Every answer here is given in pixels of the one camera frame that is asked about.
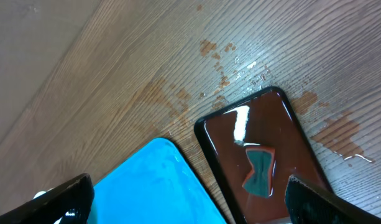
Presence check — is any teal plastic tray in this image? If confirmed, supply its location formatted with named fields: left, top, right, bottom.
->
left=88, top=138, right=225, bottom=224

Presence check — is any dark brown tray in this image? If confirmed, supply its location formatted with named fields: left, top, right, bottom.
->
left=194, top=87, right=332, bottom=223

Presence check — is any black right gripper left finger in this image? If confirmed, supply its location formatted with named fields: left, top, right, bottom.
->
left=0, top=173, right=94, bottom=224

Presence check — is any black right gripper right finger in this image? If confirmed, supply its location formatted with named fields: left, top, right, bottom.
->
left=285, top=175, right=381, bottom=224

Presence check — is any light blue plate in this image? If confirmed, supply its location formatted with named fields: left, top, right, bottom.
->
left=32, top=188, right=62, bottom=224

